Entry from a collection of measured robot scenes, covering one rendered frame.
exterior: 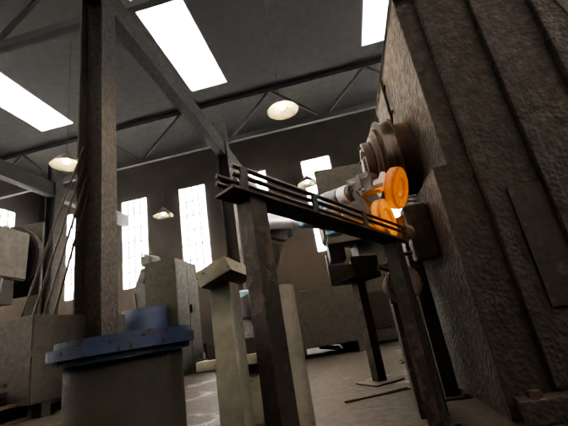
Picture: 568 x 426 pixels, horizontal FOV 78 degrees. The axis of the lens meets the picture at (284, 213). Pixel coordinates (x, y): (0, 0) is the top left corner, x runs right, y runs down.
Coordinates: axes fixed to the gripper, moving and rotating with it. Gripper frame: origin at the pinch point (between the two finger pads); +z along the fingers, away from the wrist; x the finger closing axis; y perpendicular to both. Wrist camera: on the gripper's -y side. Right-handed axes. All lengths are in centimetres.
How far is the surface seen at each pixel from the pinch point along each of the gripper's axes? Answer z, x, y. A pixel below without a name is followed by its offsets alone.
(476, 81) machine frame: 28, 30, 38
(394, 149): -12.3, 32.2, 25.4
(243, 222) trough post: -7, -68, -17
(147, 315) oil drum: -379, 69, -38
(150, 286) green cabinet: -409, 87, 0
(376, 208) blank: -5.7, -6.9, -8.7
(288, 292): -24, -38, -34
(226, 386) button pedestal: -37, -56, -58
